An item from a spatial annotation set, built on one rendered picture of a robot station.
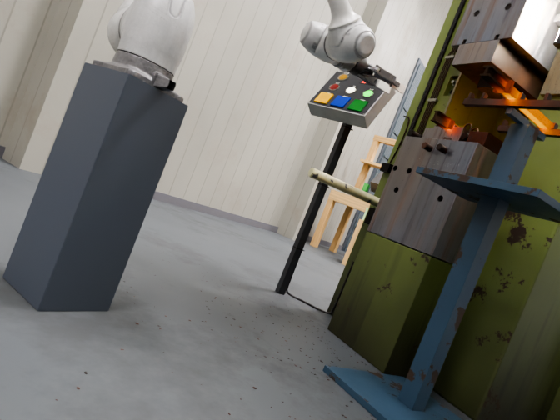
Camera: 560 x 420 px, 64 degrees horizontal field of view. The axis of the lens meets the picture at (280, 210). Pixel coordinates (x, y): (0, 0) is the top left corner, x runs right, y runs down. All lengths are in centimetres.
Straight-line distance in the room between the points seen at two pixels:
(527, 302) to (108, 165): 139
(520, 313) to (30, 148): 295
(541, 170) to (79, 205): 152
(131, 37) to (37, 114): 224
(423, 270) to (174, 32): 116
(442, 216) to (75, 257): 124
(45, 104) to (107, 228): 225
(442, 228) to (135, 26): 121
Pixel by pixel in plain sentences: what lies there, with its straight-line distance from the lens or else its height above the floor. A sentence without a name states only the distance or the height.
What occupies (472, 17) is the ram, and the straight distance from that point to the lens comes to 226.
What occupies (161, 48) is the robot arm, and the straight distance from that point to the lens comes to 122.
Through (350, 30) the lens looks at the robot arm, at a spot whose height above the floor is 99.
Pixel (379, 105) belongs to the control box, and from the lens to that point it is 227.
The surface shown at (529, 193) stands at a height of 70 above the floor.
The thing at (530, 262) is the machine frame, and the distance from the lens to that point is 177.
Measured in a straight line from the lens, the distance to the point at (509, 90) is 142.
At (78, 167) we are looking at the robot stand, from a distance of 119.
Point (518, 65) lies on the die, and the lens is 218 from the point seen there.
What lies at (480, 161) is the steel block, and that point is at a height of 86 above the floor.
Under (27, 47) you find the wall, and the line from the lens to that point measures 363.
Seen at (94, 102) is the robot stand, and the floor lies 51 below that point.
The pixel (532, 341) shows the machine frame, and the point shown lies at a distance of 188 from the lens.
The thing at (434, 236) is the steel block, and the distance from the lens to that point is 176.
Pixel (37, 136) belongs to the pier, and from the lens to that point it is 342.
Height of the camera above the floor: 46
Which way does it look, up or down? 2 degrees down
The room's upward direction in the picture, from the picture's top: 22 degrees clockwise
